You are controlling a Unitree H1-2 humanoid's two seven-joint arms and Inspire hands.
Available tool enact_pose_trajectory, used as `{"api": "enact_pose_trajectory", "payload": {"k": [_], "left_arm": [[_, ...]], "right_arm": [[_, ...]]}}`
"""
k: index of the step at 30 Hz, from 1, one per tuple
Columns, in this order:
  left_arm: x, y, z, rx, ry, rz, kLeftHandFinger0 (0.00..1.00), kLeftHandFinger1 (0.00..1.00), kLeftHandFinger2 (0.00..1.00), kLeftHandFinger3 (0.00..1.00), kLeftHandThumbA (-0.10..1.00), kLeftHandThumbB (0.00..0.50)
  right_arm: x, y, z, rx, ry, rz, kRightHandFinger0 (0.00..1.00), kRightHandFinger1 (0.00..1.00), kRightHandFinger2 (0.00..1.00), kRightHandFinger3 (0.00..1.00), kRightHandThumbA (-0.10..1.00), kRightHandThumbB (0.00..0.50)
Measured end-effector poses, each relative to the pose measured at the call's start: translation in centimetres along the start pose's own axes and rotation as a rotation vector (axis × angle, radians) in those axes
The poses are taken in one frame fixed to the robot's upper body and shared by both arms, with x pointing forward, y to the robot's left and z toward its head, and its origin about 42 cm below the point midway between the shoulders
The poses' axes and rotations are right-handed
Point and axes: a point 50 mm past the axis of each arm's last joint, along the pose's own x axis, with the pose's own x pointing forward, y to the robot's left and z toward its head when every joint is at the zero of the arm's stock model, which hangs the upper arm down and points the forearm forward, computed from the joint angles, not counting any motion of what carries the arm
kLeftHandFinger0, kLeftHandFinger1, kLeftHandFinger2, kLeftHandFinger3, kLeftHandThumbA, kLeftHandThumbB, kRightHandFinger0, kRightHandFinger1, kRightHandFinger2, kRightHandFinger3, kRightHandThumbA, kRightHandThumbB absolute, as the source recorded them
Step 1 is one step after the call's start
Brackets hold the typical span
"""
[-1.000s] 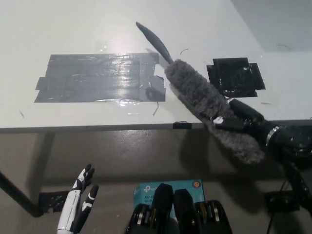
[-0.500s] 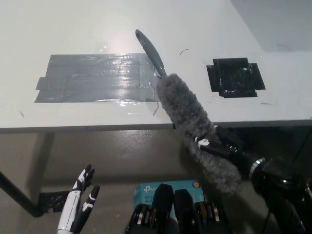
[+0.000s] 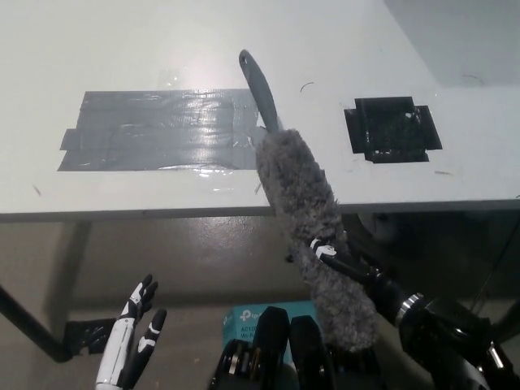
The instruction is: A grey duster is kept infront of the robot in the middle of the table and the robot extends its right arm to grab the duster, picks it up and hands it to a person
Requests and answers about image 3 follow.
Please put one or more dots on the black tape square patch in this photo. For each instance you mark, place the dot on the black tape square patch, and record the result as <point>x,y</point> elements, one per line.
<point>392,130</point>

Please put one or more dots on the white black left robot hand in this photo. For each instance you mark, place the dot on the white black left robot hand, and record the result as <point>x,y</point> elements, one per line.
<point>120,345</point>

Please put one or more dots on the black robot torso blocks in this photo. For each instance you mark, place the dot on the black robot torso blocks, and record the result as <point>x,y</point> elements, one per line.
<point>280,357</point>

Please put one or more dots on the black metal table leg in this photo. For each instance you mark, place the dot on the black metal table leg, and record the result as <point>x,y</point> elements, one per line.
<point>30,325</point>

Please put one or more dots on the teal router cardboard box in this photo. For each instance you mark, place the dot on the teal router cardboard box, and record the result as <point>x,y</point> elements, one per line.
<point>243,321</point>

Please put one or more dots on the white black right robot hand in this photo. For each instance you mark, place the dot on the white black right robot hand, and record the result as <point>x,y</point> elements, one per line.
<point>382,288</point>

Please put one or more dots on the white round base under table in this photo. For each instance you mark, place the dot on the white round base under table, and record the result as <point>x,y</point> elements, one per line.
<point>378,229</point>

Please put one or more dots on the grey duct tape patch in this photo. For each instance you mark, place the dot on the grey duct tape patch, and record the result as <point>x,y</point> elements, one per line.
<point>162,130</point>

